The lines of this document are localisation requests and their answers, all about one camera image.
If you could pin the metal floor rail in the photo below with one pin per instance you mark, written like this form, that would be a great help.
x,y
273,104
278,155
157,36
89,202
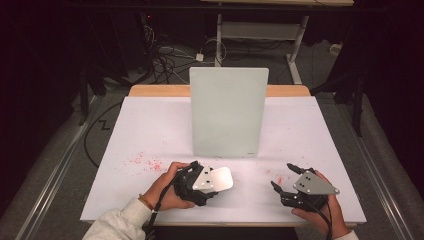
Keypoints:
x,y
50,186
380,186

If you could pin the white standing board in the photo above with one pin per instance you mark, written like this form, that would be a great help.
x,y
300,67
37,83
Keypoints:
x,y
228,110

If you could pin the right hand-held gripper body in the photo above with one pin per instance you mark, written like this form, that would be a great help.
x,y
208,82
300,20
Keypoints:
x,y
311,186

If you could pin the black stand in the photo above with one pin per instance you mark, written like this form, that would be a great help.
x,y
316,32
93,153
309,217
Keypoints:
x,y
83,96
358,106

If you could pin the scattered red crumbs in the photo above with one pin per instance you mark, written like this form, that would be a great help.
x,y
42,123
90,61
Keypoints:
x,y
150,163

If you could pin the white table cover sheet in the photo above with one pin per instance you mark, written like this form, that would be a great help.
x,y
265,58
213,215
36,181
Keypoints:
x,y
150,126

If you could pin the small white box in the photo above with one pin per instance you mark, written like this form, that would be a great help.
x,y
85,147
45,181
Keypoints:
x,y
336,49

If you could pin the white power adapter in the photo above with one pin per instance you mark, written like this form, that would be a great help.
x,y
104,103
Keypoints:
x,y
199,57

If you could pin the person's right hand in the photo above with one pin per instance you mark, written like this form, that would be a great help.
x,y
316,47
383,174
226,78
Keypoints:
x,y
325,218

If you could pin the person's left hand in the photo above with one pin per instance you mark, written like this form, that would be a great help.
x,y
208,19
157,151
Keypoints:
x,y
163,193

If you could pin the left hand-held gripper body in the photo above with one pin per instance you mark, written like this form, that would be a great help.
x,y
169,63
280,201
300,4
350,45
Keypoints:
x,y
191,186

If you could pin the white metal desk frame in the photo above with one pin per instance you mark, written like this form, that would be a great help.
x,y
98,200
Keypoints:
x,y
260,30

